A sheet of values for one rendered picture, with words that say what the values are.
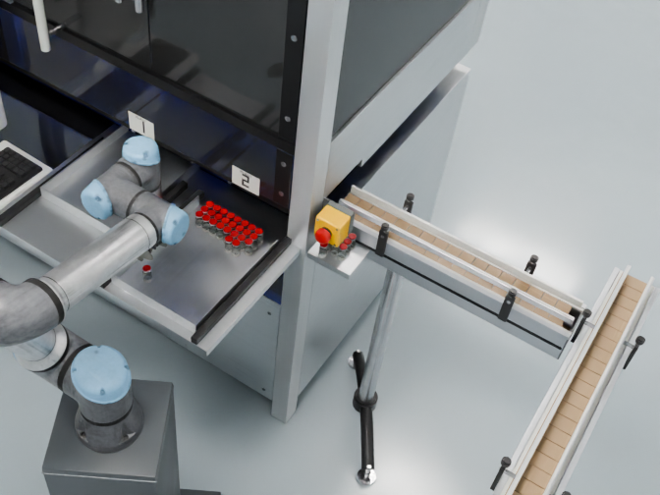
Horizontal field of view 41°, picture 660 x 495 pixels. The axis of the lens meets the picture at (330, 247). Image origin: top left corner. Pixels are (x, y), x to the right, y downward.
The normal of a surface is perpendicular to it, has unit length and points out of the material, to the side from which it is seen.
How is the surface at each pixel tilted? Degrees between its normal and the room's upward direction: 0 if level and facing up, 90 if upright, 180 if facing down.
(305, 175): 90
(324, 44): 90
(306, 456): 0
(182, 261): 0
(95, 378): 7
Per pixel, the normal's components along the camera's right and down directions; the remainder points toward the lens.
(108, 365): 0.21, -0.60
